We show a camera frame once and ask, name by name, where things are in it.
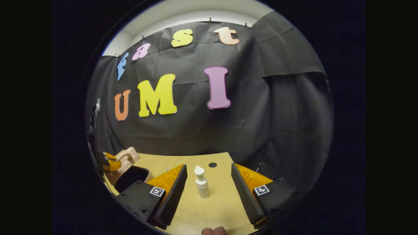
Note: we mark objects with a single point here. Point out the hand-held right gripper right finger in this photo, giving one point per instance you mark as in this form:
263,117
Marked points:
246,199

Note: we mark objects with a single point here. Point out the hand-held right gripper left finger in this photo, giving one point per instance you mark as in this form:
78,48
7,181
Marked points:
174,195

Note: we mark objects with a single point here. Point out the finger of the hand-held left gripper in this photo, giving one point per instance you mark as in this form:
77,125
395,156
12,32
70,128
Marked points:
112,165
109,156

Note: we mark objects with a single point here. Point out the white pump bottle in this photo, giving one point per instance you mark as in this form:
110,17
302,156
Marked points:
202,187

